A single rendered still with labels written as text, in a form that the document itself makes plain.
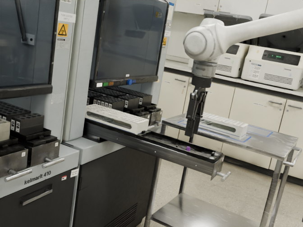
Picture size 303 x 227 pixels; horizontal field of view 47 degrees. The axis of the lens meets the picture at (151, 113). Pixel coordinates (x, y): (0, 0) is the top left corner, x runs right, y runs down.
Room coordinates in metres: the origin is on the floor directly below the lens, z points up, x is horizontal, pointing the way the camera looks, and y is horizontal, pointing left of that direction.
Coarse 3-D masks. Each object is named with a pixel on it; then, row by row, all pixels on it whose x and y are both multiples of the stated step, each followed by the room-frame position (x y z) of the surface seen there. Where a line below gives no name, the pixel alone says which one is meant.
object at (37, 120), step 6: (18, 120) 1.13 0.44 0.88; (24, 120) 1.14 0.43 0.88; (30, 120) 1.17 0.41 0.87; (36, 120) 1.19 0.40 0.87; (42, 120) 1.22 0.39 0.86; (18, 126) 1.13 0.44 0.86; (24, 126) 1.14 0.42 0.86; (30, 126) 1.17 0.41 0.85; (36, 126) 1.19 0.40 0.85; (42, 126) 1.22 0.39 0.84; (18, 132) 1.13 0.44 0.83; (24, 132) 1.15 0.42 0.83; (30, 132) 1.17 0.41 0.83; (36, 132) 1.20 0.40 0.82
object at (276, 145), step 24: (168, 120) 1.71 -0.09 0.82; (240, 144) 1.51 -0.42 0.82; (264, 144) 1.56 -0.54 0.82; (288, 144) 1.64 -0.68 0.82; (288, 168) 1.79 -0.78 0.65; (168, 216) 1.73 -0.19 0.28; (192, 216) 1.78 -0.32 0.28; (216, 216) 1.82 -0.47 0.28; (240, 216) 1.87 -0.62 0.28; (264, 216) 1.43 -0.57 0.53
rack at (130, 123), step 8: (96, 104) 1.60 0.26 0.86; (88, 112) 1.57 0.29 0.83; (96, 112) 1.49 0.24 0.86; (104, 112) 1.49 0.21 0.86; (112, 112) 1.52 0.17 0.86; (120, 112) 1.54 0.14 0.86; (96, 120) 1.48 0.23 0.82; (104, 120) 1.48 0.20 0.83; (112, 120) 1.56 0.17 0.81; (120, 120) 1.43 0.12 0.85; (128, 120) 1.42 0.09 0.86; (136, 120) 1.44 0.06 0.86; (144, 120) 1.46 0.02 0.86; (120, 128) 1.43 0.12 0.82; (128, 128) 1.49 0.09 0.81; (136, 128) 1.40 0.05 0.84; (144, 128) 1.45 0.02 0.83
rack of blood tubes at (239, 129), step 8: (184, 120) 1.70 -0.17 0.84; (200, 120) 1.72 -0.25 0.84; (216, 120) 1.63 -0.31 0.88; (224, 120) 1.65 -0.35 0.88; (232, 120) 1.69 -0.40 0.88; (208, 128) 1.64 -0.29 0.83; (216, 128) 1.62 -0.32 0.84; (224, 128) 1.71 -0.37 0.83; (232, 128) 1.69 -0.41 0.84; (240, 128) 1.57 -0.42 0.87; (232, 136) 1.59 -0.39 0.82; (240, 136) 1.57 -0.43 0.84
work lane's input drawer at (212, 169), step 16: (96, 128) 1.46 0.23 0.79; (112, 128) 1.44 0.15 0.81; (128, 144) 1.39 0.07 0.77; (144, 144) 1.36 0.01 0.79; (160, 144) 1.34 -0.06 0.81; (176, 144) 1.39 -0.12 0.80; (192, 144) 1.39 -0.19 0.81; (176, 160) 1.29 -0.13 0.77; (192, 160) 1.26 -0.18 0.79; (208, 160) 1.25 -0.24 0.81; (224, 176) 1.25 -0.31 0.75
